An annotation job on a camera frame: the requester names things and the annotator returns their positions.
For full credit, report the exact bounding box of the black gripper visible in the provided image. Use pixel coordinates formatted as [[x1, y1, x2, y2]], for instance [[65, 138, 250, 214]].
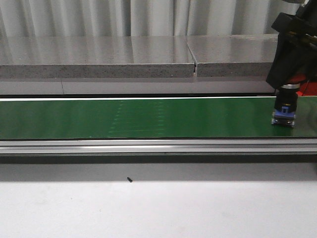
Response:
[[266, 0, 317, 89]]

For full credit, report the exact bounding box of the red plastic tray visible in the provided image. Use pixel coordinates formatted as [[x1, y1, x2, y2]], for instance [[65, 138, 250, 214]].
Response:
[[297, 82, 317, 96]]

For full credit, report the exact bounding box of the grey stone countertop slab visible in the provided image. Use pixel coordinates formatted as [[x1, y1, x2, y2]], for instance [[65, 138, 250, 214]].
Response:
[[0, 34, 277, 79]]

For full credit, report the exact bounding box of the green conveyor belt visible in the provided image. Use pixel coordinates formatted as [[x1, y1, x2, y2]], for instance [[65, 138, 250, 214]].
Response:
[[0, 97, 317, 140]]

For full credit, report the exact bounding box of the white pleated curtain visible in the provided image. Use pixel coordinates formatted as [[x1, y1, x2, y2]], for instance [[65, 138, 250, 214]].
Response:
[[0, 0, 298, 37]]

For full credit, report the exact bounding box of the aluminium conveyor frame rail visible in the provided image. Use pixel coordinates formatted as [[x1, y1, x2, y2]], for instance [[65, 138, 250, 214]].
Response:
[[0, 138, 317, 154]]

